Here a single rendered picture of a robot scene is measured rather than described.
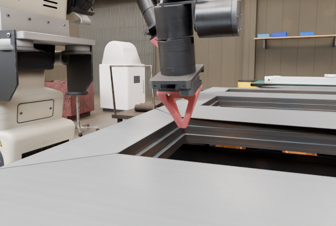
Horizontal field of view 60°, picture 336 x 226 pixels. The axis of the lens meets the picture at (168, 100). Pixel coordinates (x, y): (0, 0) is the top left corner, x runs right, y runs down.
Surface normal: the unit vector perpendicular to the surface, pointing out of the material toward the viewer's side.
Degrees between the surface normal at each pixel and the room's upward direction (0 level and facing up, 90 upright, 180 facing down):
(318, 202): 0
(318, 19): 90
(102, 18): 90
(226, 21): 110
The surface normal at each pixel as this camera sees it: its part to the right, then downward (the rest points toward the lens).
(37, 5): 0.90, 0.18
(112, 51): -0.51, 0.10
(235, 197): 0.00, -0.99
